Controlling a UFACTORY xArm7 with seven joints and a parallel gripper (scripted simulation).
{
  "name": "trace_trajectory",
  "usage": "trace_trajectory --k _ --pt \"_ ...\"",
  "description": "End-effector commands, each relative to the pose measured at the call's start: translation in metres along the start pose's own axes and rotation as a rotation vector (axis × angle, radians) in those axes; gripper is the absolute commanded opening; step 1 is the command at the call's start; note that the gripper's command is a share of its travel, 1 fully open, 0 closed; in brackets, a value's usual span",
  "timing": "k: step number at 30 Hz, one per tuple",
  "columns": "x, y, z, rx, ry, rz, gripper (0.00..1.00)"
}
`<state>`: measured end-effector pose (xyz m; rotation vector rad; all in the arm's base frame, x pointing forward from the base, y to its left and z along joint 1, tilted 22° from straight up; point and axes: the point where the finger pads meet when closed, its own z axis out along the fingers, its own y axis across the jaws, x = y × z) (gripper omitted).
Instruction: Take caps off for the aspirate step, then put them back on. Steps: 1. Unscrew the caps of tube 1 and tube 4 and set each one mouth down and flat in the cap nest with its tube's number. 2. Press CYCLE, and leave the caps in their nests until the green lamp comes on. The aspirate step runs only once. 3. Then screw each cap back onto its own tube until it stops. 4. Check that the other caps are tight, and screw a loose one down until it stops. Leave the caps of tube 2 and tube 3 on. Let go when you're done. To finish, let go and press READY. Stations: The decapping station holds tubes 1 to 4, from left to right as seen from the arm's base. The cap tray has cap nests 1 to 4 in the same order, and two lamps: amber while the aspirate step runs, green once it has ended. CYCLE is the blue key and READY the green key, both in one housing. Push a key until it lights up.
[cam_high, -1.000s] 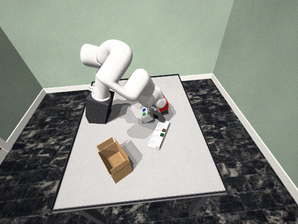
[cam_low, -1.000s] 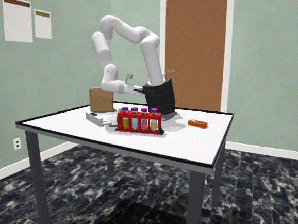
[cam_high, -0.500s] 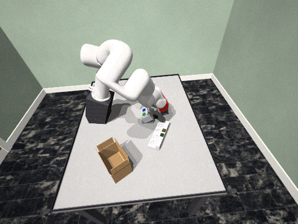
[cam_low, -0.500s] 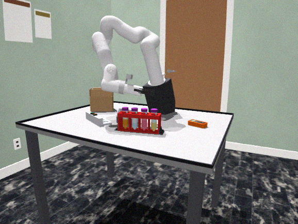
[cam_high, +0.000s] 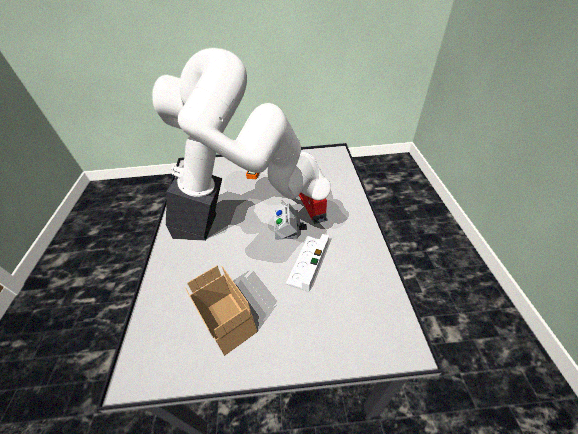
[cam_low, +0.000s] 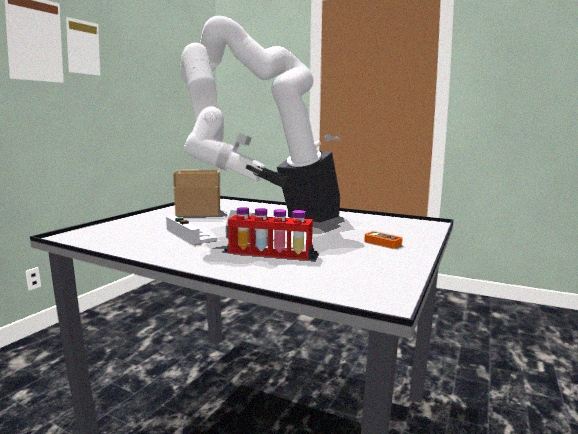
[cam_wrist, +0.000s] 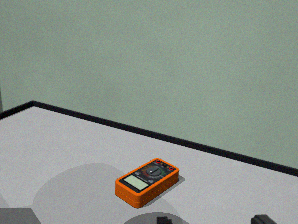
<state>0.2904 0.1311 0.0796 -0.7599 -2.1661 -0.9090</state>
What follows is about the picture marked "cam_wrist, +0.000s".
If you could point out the orange digital multimeter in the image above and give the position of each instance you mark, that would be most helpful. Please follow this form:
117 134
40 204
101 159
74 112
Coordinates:
146 182

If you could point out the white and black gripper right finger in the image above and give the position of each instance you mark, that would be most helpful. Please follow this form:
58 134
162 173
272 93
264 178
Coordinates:
262 219

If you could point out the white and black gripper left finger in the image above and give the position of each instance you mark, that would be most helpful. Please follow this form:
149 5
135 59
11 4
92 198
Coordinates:
163 220

